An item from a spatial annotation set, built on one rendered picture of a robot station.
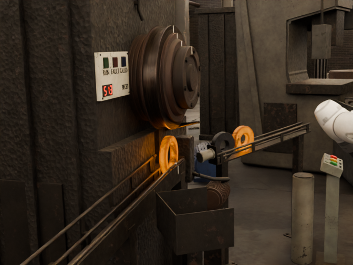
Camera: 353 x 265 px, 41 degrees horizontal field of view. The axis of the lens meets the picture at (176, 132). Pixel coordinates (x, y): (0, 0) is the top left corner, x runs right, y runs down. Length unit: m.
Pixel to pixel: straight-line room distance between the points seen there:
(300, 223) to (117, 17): 1.56
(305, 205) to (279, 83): 2.19
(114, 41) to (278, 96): 3.04
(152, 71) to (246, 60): 2.99
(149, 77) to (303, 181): 1.18
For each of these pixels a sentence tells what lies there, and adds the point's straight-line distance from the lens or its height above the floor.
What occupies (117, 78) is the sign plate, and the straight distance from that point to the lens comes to 1.92.
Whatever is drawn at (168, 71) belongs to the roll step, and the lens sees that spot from 2.00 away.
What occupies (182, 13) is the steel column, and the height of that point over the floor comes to 2.02.
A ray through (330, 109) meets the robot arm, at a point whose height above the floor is 1.02.
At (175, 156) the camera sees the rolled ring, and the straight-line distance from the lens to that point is 2.28.
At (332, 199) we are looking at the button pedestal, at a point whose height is 0.39.
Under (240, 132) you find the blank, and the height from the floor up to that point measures 0.77.
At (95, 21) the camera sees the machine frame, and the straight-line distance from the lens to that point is 1.81.
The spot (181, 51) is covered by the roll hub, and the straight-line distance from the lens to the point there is 2.07.
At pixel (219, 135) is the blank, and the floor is 0.77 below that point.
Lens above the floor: 1.25
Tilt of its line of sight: 10 degrees down
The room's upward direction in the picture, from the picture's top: 2 degrees counter-clockwise
